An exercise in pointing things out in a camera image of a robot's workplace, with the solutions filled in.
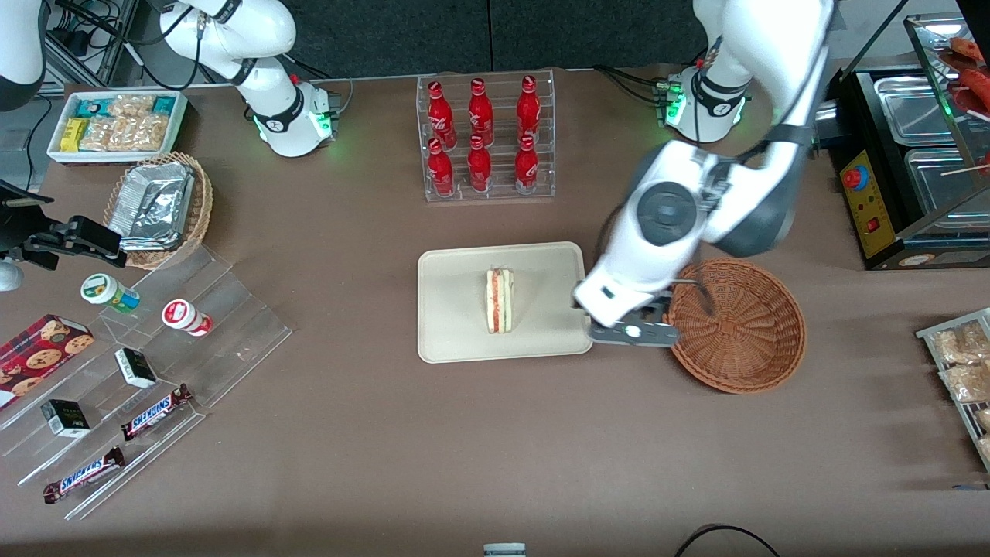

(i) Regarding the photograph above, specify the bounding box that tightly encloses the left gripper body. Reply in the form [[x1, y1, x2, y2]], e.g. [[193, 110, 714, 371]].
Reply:
[[588, 298, 683, 349]]

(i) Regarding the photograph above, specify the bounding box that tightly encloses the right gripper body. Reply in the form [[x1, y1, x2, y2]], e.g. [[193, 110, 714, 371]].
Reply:
[[0, 179, 74, 260]]

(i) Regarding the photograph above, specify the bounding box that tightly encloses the triangle sandwich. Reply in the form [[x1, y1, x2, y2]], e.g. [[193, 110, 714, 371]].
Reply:
[[486, 267, 516, 335]]

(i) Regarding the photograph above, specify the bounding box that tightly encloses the large brown wicker basket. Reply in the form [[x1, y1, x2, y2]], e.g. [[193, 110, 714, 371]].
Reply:
[[664, 258, 807, 394]]

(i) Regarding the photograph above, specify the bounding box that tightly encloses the small light wicker basket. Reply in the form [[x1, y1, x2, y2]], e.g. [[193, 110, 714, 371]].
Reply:
[[103, 152, 214, 271]]

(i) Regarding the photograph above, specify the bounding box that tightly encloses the beige plastic tray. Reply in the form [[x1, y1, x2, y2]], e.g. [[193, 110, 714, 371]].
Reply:
[[418, 241, 595, 364]]

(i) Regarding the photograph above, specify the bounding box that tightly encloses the tray of wrapped pastries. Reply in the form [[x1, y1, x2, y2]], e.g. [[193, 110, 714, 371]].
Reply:
[[917, 308, 990, 473]]

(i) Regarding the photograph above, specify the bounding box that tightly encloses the silver foil pack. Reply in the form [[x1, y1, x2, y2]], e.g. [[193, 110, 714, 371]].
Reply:
[[108, 228, 186, 253], [114, 161, 196, 242]]

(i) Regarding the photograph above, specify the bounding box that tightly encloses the green lid sunflower cup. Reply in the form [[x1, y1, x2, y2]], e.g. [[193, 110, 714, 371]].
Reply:
[[80, 273, 142, 314]]

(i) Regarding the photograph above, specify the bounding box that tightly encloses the white snack bin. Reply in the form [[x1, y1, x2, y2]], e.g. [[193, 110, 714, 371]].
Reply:
[[46, 91, 189, 166]]

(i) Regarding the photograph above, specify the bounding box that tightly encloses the red tartan cookie box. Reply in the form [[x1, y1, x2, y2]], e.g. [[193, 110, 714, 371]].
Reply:
[[0, 313, 95, 411]]

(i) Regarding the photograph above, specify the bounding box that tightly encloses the red lid yogurt cup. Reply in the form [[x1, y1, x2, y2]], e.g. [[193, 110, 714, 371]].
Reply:
[[162, 299, 213, 337]]

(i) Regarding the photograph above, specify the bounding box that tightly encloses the clear cracker pack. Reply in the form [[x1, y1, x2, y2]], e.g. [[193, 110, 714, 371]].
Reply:
[[108, 94, 155, 118], [80, 116, 128, 152], [124, 114, 171, 152]]

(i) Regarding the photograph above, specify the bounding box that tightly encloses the small black carton box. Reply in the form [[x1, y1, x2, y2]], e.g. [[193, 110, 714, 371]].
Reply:
[[40, 398, 91, 439], [114, 348, 158, 389]]

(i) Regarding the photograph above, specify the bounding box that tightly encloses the clear acrylic stepped stand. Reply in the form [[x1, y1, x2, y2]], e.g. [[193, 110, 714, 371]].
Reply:
[[99, 246, 293, 411], [0, 340, 208, 521]]

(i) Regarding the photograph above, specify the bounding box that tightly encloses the Snickers chocolate bar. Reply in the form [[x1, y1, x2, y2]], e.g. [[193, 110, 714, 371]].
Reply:
[[121, 384, 194, 442], [43, 446, 126, 505]]

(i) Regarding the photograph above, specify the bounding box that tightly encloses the clear acrylic bottle rack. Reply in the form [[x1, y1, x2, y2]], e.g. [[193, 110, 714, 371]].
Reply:
[[416, 70, 558, 203]]

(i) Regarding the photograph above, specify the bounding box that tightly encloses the red cola bottle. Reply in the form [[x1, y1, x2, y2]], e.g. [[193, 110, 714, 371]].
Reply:
[[428, 138, 456, 198], [516, 75, 541, 144], [427, 80, 457, 149], [514, 134, 539, 194], [467, 135, 493, 194], [468, 78, 494, 148]]

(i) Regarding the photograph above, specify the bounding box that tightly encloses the black food warmer appliance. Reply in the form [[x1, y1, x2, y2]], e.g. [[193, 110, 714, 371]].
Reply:
[[828, 14, 990, 272]]

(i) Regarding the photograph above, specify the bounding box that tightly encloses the steel warmer pan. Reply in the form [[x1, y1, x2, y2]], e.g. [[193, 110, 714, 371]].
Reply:
[[874, 76, 964, 148], [903, 147, 990, 221]]

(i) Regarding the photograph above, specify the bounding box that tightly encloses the black diagonal rod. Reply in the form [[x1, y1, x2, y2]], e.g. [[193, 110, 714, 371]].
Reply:
[[849, 0, 912, 61]]

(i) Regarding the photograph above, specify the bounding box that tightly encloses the black cable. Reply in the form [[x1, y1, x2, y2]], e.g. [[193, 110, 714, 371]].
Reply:
[[673, 525, 782, 557], [611, 77, 666, 105], [594, 66, 666, 94], [26, 116, 43, 194]]

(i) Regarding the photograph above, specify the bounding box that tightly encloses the aluminium frame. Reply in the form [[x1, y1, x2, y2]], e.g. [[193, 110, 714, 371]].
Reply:
[[43, 0, 144, 87]]

